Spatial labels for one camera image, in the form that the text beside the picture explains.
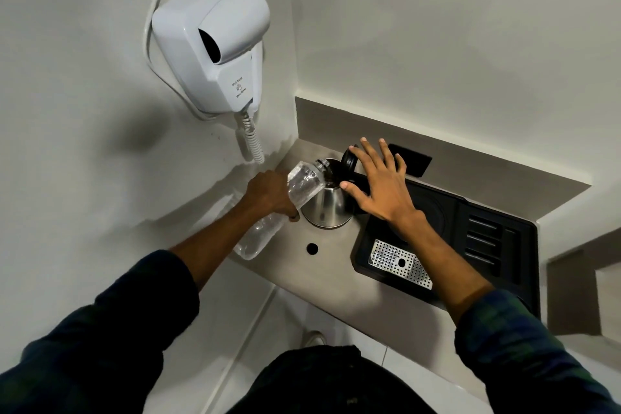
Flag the person's left hand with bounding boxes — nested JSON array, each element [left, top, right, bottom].
[[241, 170, 301, 223]]

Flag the person's right hand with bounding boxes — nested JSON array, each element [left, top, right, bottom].
[[340, 138, 428, 235]]

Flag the stainless steel electric kettle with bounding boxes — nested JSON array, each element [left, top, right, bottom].
[[301, 147, 370, 230]]

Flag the clear plastic water bottle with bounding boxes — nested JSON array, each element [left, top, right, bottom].
[[233, 161, 327, 261]]

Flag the person's left forearm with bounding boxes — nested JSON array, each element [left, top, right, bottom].
[[0, 201, 258, 414]]

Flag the person's right forearm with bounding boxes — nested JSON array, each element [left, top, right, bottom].
[[388, 212, 621, 414]]

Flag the perforated metal drip plate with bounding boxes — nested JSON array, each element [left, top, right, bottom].
[[367, 239, 433, 291]]

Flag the black plastic tray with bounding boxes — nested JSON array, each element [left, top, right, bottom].
[[350, 178, 541, 318]]

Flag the person's dark trousers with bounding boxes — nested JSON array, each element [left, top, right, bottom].
[[225, 345, 438, 414]]

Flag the black wall socket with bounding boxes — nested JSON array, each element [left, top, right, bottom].
[[387, 143, 433, 179]]

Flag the white coiled dryer cord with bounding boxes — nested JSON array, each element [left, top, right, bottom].
[[235, 110, 266, 165]]

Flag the white wall-mounted hair dryer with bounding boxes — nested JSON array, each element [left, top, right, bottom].
[[151, 0, 271, 114]]

